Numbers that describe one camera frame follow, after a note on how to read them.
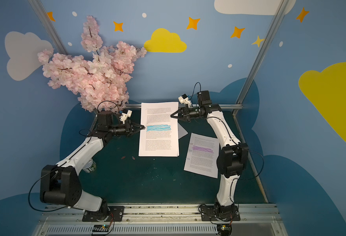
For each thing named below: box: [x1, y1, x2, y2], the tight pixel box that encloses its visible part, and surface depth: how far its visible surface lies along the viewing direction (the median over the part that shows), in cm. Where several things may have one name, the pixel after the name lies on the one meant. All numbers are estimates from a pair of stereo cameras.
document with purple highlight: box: [183, 132, 220, 179], surface depth 98 cm
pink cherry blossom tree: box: [37, 15, 147, 113], surface depth 66 cm
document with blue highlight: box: [138, 101, 180, 157], surface depth 78 cm
